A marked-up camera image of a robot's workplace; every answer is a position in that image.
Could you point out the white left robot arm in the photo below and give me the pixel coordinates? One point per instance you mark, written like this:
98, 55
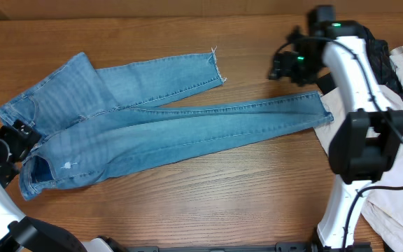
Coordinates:
18, 232

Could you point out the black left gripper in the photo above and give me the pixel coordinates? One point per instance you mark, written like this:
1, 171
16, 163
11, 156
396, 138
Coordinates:
19, 147

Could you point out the black dark garment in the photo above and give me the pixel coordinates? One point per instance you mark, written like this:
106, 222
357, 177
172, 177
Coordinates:
378, 56

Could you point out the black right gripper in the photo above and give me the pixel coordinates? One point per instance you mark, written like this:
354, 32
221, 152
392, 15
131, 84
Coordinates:
283, 68

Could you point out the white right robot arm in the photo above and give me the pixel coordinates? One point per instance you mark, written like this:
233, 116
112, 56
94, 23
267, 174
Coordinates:
366, 144

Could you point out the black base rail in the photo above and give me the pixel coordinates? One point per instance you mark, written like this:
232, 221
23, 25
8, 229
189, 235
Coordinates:
107, 244

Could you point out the blue denim jeans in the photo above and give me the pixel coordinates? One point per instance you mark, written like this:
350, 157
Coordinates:
97, 124

